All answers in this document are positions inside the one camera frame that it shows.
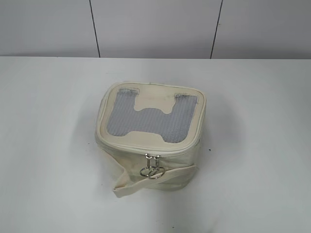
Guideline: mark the cream canvas zipper bag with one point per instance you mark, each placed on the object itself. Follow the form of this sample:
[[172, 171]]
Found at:
[[151, 133]]

